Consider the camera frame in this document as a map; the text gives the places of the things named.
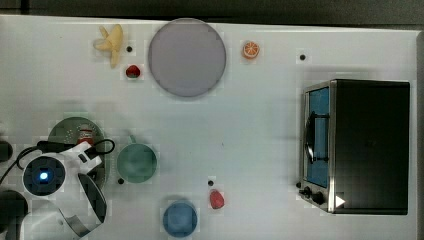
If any red ketchup bottle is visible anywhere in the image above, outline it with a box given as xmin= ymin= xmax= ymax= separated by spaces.
xmin=77 ymin=124 xmax=94 ymax=145

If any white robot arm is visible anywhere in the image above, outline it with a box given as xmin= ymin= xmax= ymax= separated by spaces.
xmin=1 ymin=141 xmax=107 ymax=240

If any green plastic strainer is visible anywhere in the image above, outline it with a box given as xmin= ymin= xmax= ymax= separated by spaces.
xmin=48 ymin=116 xmax=107 ymax=188

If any lavender round plate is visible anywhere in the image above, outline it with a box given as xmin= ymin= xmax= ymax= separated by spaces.
xmin=148 ymin=18 xmax=226 ymax=97

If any red toy fruit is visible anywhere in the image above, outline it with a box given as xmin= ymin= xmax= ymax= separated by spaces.
xmin=209 ymin=190 xmax=225 ymax=209

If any toy orange slice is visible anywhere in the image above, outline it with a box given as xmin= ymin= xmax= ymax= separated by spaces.
xmin=242 ymin=41 xmax=260 ymax=59

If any green mug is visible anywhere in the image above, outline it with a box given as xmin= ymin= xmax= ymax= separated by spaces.
xmin=117 ymin=135 xmax=158 ymax=184

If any toy strawberry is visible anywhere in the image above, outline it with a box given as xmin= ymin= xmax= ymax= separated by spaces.
xmin=125 ymin=65 xmax=141 ymax=79

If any blue plastic cup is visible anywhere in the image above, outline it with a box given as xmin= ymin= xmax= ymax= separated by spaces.
xmin=162 ymin=200 xmax=198 ymax=238

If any peeled toy banana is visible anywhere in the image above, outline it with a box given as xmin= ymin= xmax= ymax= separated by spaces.
xmin=94 ymin=24 xmax=123 ymax=68

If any black toaster oven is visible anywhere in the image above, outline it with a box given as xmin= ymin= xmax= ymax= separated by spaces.
xmin=296 ymin=79 xmax=411 ymax=215

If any black cylinder upper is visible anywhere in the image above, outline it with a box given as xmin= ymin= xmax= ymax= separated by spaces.
xmin=0 ymin=141 xmax=13 ymax=162

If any black cylinder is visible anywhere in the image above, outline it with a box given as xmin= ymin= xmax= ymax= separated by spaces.
xmin=0 ymin=141 xmax=13 ymax=162
xmin=0 ymin=190 xmax=28 ymax=234

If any black cylinder lower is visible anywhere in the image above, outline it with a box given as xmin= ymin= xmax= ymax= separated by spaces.
xmin=0 ymin=190 xmax=28 ymax=234

